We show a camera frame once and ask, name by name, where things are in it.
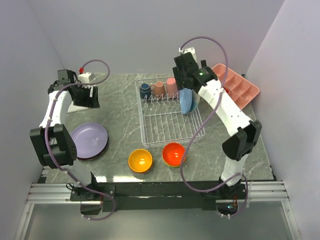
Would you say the pink plastic cup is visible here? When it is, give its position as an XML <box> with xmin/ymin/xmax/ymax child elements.
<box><xmin>166</xmin><ymin>77</ymin><xmax>179</xmax><ymax>97</ymax></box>

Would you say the cream and blue plate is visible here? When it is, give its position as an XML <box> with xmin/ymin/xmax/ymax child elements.
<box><xmin>189</xmin><ymin>90</ymin><xmax>201</xmax><ymax>113</ymax></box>

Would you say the pink patterned cup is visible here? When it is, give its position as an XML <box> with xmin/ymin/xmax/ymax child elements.
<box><xmin>150</xmin><ymin>81</ymin><xmax>166</xmax><ymax>98</ymax></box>

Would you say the lavender plate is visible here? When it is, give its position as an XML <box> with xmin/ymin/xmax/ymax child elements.
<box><xmin>70</xmin><ymin>122</ymin><xmax>109</xmax><ymax>160</ymax></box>

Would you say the dark blue ceramic mug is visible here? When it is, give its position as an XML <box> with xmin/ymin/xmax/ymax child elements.
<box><xmin>139</xmin><ymin>83</ymin><xmax>151</xmax><ymax>100</ymax></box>

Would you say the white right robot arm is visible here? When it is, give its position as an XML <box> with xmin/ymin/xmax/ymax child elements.
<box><xmin>173</xmin><ymin>51</ymin><xmax>262</xmax><ymax>199</ymax></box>

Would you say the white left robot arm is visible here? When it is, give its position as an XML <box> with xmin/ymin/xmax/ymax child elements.
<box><xmin>29</xmin><ymin>69</ymin><xmax>100</xmax><ymax>201</ymax></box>

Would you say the white folded cloth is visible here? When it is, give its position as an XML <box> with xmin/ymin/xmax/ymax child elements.
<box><xmin>67</xmin><ymin>101</ymin><xmax>89</xmax><ymax>114</ymax></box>

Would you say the pink compartment organizer tray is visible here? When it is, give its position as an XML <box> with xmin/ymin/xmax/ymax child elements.
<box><xmin>212</xmin><ymin>63</ymin><xmax>260</xmax><ymax>110</ymax></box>

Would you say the orange-yellow bowl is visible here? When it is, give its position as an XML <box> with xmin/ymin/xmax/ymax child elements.
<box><xmin>127</xmin><ymin>149</ymin><xmax>153</xmax><ymax>174</ymax></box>

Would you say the red-orange bowl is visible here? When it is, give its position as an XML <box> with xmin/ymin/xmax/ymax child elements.
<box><xmin>162</xmin><ymin>142</ymin><xmax>185</xmax><ymax>168</ymax></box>

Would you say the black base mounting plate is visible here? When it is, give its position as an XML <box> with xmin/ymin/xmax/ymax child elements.
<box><xmin>65</xmin><ymin>182</ymin><xmax>246</xmax><ymax>215</ymax></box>

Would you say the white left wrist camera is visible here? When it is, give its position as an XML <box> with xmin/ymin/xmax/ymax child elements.
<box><xmin>77</xmin><ymin>72</ymin><xmax>96</xmax><ymax>84</ymax></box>

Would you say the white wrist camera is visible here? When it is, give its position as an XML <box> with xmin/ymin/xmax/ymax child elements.
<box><xmin>77</xmin><ymin>72</ymin><xmax>96</xmax><ymax>84</ymax></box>
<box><xmin>178</xmin><ymin>46</ymin><xmax>197</xmax><ymax>63</ymax></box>

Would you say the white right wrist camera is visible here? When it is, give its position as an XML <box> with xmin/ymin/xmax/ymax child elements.
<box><xmin>178</xmin><ymin>46</ymin><xmax>197</xmax><ymax>63</ymax></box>

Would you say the white wire dish rack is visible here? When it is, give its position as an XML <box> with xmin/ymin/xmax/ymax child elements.
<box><xmin>135</xmin><ymin>77</ymin><xmax>203</xmax><ymax>148</ymax></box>

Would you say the aluminium rail frame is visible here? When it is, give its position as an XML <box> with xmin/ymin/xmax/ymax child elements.
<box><xmin>13</xmin><ymin>73</ymin><xmax>301</xmax><ymax>240</ymax></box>

